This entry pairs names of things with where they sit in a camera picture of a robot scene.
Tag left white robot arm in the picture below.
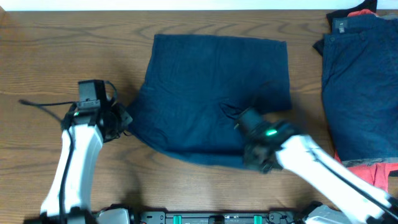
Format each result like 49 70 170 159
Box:
25 100 132 223

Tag stacked navy blue shorts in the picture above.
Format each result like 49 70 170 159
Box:
321 13 398 166

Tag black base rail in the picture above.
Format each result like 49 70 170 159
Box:
130 211 295 224

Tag navy blue shorts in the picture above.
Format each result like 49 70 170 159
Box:
127 34 292 169
321 13 398 166

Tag red garment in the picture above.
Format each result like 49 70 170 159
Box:
333 8 398 194

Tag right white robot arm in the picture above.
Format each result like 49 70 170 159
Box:
236 108 397 223

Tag black garment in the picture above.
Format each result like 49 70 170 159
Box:
312 0 377 56

